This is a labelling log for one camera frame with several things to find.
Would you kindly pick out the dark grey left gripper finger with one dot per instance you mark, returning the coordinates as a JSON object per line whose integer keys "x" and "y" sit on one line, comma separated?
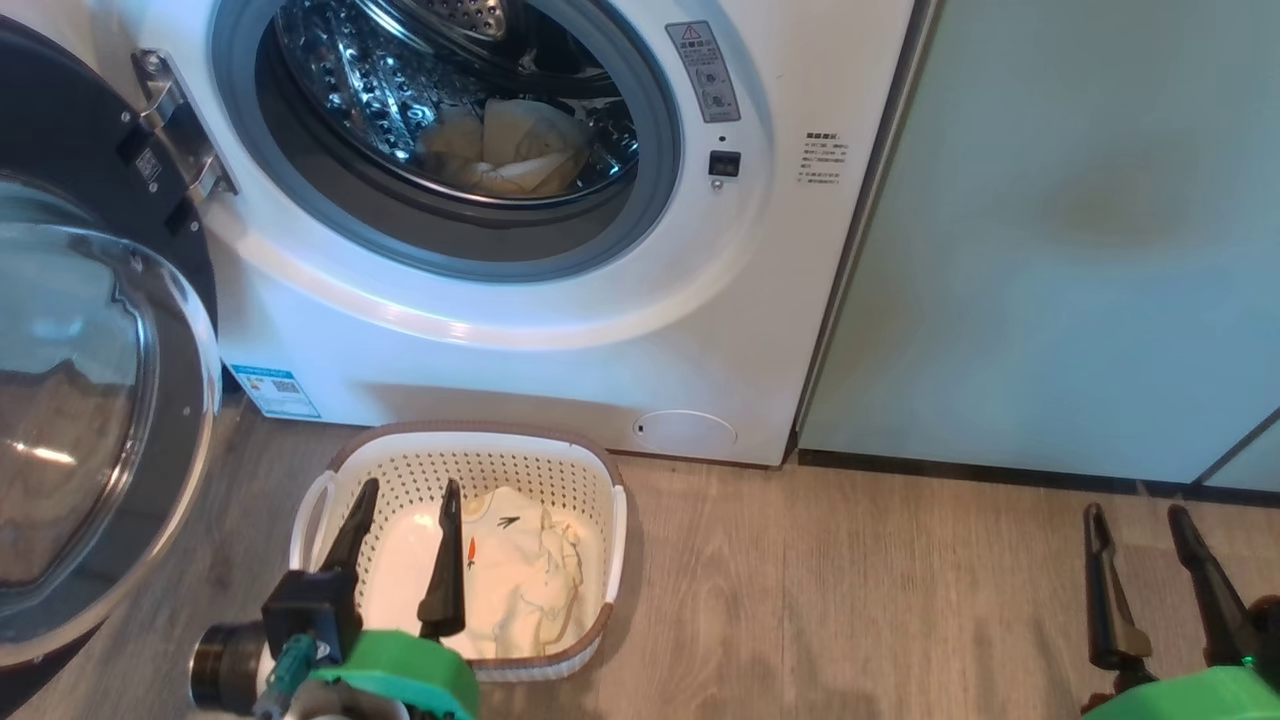
{"x": 445, "y": 590}
{"x": 355, "y": 535}

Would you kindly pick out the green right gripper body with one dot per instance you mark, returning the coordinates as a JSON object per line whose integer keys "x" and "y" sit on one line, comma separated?
{"x": 1200, "y": 698}

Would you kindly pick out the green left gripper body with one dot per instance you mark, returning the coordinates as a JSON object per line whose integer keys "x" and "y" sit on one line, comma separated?
{"x": 420, "y": 675}

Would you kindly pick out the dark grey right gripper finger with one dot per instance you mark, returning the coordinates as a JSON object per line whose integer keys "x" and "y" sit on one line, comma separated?
{"x": 1110, "y": 630}
{"x": 1220, "y": 620}

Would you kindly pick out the white garment with blue cuffs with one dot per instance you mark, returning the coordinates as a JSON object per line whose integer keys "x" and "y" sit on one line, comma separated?
{"x": 530, "y": 580}

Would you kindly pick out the washing machine door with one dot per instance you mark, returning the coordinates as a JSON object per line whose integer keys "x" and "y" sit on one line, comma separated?
{"x": 100, "y": 400}

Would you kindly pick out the pale yellow garment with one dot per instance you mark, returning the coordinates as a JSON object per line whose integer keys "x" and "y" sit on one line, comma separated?
{"x": 520, "y": 150}

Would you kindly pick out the white washing machine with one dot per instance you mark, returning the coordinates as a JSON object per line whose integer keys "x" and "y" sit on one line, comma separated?
{"x": 550, "y": 380}

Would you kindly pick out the metal door hinge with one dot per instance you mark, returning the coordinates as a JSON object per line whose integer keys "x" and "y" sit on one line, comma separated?
{"x": 185, "y": 130}

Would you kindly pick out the black door latch socket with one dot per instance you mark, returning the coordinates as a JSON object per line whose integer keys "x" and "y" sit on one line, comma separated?
{"x": 724, "y": 164}

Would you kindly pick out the white perforated laundry basket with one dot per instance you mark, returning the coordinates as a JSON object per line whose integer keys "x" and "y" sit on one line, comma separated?
{"x": 480, "y": 455}

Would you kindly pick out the narrow pale green cabinet panel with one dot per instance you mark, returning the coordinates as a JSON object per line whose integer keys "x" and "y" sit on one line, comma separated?
{"x": 1250, "y": 465}

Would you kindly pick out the blue white energy label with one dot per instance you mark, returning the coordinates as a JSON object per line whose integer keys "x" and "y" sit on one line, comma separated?
{"x": 275, "y": 392}

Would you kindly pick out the round white filter cover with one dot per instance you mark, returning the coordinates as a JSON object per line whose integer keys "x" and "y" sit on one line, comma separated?
{"x": 685, "y": 431}

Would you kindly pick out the large pale green cabinet panel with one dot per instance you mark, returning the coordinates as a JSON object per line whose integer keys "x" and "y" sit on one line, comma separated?
{"x": 1080, "y": 250}

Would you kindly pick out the perforated steel drum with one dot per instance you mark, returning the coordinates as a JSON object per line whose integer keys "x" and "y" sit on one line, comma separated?
{"x": 350, "y": 90}

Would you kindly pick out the printed text label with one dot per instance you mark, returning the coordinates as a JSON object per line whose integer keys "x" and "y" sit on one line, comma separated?
{"x": 823, "y": 158}

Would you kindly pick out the grey warning sticker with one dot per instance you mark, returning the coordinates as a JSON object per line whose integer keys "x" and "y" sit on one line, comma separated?
{"x": 703, "y": 70}

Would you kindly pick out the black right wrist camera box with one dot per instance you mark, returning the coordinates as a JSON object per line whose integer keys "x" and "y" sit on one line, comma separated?
{"x": 1268, "y": 630}

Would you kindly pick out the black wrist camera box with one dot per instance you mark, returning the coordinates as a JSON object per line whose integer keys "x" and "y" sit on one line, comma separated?
{"x": 1268, "y": 630}
{"x": 310, "y": 615}

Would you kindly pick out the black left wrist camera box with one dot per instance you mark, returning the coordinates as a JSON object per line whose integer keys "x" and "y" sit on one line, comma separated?
{"x": 310, "y": 615}

